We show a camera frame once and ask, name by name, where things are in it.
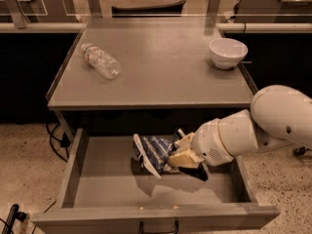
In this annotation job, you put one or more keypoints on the grey cabinet table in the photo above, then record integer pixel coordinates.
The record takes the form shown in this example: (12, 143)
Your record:
(165, 64)

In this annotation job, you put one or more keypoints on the white ceramic bowl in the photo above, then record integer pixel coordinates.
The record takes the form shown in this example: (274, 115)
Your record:
(227, 53)

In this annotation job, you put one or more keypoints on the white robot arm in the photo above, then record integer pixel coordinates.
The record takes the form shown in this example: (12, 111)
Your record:
(278, 116)

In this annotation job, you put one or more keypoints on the blue chip bag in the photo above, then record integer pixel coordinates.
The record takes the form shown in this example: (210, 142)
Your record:
(153, 153)

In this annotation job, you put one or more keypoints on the grey open top drawer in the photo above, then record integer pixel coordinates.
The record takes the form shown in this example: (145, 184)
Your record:
(105, 191)

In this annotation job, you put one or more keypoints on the clear plastic water bottle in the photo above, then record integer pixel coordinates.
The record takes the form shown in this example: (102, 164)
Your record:
(101, 61)

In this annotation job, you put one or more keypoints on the black caster wheel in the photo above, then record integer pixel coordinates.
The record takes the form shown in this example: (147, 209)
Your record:
(298, 152)

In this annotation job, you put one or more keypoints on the white horizontal rail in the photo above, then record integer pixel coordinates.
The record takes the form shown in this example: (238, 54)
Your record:
(222, 27)

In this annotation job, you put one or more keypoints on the black chair back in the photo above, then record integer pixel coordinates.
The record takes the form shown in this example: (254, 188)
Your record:
(167, 10)

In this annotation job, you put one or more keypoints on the black drawer handle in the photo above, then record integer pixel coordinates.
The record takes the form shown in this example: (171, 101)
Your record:
(150, 227)

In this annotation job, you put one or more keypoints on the black object bottom left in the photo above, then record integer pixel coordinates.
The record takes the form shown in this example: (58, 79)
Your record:
(13, 215)

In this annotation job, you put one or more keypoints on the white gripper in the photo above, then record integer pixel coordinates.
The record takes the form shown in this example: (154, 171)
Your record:
(208, 142)

